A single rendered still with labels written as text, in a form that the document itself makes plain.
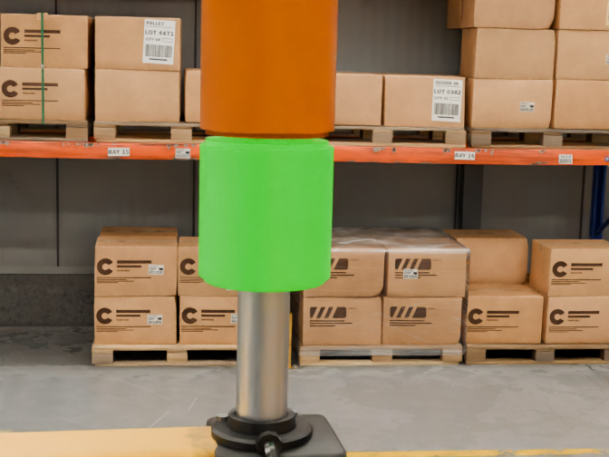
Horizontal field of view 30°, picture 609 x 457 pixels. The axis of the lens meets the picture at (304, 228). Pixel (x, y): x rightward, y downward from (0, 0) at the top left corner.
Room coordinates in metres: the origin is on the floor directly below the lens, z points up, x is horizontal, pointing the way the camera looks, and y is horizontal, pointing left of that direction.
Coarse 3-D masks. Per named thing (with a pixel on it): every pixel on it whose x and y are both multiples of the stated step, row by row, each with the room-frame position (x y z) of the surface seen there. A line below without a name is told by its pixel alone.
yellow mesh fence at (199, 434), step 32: (320, 416) 0.45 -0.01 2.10; (0, 448) 0.40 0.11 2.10; (32, 448) 0.40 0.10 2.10; (64, 448) 0.40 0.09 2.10; (96, 448) 0.40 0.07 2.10; (128, 448) 0.40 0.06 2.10; (160, 448) 0.40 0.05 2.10; (192, 448) 0.41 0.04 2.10; (224, 448) 0.41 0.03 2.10; (320, 448) 0.41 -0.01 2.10
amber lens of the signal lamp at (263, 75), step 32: (224, 0) 0.40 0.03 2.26; (256, 0) 0.40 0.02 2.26; (288, 0) 0.40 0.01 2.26; (320, 0) 0.41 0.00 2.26; (224, 32) 0.40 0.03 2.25; (256, 32) 0.40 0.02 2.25; (288, 32) 0.40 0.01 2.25; (320, 32) 0.41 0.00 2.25; (224, 64) 0.40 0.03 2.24; (256, 64) 0.40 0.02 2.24; (288, 64) 0.40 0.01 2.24; (320, 64) 0.41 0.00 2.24; (224, 96) 0.40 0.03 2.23; (256, 96) 0.40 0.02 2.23; (288, 96) 0.40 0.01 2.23; (320, 96) 0.41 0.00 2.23; (224, 128) 0.40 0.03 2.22; (256, 128) 0.40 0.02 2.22; (288, 128) 0.40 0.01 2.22; (320, 128) 0.41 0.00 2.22
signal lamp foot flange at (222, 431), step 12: (288, 408) 0.43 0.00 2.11; (216, 420) 0.43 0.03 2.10; (228, 420) 0.42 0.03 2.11; (240, 420) 0.41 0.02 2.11; (288, 420) 0.42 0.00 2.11; (300, 420) 0.43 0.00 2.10; (216, 432) 0.41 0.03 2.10; (228, 432) 0.41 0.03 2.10; (240, 432) 0.41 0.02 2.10; (252, 432) 0.41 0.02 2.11; (276, 432) 0.41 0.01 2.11; (288, 432) 0.41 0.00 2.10; (300, 432) 0.41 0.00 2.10; (228, 444) 0.41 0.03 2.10; (240, 444) 0.40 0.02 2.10; (252, 444) 0.40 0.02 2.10; (288, 444) 0.41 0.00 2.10; (300, 444) 0.41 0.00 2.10
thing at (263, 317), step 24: (240, 312) 0.42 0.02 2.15; (264, 312) 0.41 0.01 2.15; (288, 312) 0.42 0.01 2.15; (240, 336) 0.42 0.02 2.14; (264, 336) 0.41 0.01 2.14; (288, 336) 0.42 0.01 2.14; (240, 360) 0.42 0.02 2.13; (264, 360) 0.41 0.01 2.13; (240, 384) 0.42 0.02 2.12; (264, 384) 0.41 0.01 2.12; (240, 408) 0.42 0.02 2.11; (264, 408) 0.41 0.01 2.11
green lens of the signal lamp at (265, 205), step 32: (224, 160) 0.40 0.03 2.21; (256, 160) 0.40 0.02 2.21; (288, 160) 0.40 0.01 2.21; (320, 160) 0.41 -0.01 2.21; (224, 192) 0.40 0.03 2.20; (256, 192) 0.40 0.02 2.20; (288, 192) 0.40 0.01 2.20; (320, 192) 0.41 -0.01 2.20; (224, 224) 0.40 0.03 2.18; (256, 224) 0.40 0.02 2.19; (288, 224) 0.40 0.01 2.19; (320, 224) 0.41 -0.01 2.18; (224, 256) 0.40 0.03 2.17; (256, 256) 0.40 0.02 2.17; (288, 256) 0.40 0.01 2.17; (320, 256) 0.41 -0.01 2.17; (256, 288) 0.40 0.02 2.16; (288, 288) 0.40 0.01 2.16
